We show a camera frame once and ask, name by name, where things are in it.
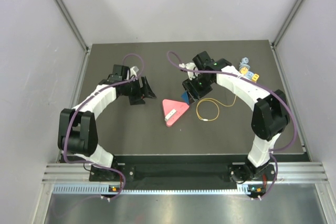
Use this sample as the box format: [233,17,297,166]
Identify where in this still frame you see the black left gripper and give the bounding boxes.
[122,76,156,105]

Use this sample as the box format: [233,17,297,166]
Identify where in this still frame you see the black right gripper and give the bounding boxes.
[182,73,213,105]

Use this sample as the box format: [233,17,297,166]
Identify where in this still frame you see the blue cube power socket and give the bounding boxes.
[181,91,190,104]

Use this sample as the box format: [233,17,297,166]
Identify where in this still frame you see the pink triangular power strip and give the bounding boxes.
[162,99,190,127]

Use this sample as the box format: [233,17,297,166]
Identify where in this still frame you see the yellow plug adapter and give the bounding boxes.
[250,73,259,83]

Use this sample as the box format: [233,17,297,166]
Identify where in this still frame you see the white square socket adapter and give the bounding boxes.
[165,109,176,121]

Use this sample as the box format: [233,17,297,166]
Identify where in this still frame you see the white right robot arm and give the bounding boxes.
[179,51,290,183]

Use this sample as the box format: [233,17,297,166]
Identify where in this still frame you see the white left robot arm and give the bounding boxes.
[57,65,156,180]

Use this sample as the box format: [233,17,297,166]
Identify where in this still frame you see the round light blue power strip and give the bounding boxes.
[239,57,254,80]

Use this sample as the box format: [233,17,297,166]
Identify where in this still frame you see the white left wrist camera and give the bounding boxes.
[129,66,139,79]

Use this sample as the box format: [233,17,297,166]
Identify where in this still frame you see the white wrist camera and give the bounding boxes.
[179,62,198,80]
[129,66,139,79]

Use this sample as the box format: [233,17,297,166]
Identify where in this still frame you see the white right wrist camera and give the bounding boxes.
[179,62,198,80]

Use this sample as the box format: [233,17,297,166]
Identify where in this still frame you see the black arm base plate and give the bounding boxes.
[89,163,276,184]

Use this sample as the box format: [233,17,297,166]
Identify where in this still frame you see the grey slotted cable duct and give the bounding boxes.
[52,184,266,195]

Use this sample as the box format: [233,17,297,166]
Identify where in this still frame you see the right aluminium frame post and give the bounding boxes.
[270,0,322,49]

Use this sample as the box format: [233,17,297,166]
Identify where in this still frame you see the aluminium frame post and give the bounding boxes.
[36,0,91,54]
[270,0,322,49]

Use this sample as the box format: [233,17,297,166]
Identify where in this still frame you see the left aluminium frame post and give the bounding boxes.
[36,0,91,54]

